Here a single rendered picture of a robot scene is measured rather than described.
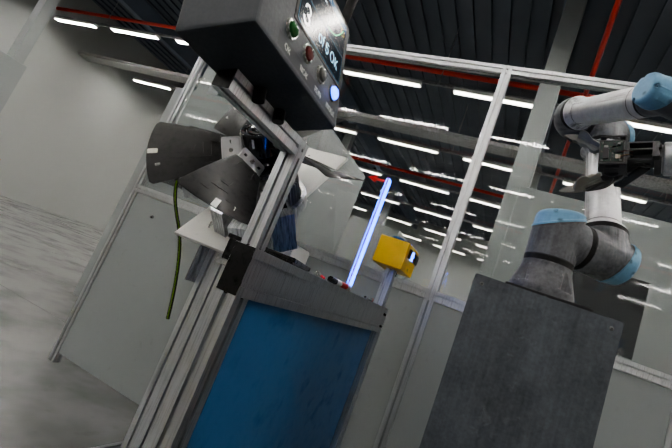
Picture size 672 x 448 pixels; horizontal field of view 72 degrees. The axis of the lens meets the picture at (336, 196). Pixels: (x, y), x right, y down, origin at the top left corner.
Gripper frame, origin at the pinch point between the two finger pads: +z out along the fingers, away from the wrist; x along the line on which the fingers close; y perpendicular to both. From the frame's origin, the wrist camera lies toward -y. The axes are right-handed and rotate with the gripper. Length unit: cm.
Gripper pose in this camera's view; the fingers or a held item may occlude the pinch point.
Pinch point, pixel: (561, 164)
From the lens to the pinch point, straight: 126.0
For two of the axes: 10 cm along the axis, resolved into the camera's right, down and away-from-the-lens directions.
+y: -5.0, -4.0, -7.7
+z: -8.3, -0.3, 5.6
